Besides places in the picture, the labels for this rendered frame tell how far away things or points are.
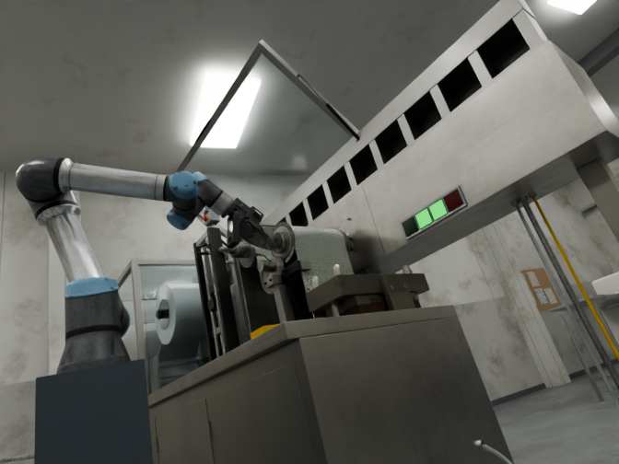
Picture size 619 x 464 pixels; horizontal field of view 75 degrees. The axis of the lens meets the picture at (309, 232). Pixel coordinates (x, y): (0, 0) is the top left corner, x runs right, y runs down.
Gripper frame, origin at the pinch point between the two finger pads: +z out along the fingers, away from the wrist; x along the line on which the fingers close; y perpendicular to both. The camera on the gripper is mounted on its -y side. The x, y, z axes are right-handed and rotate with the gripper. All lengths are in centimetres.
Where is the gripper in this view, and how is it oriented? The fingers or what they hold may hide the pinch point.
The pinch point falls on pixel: (270, 248)
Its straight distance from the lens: 140.7
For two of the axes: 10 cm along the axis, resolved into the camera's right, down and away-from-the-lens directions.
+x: -5.8, 4.4, 6.8
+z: 7.5, 6.1, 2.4
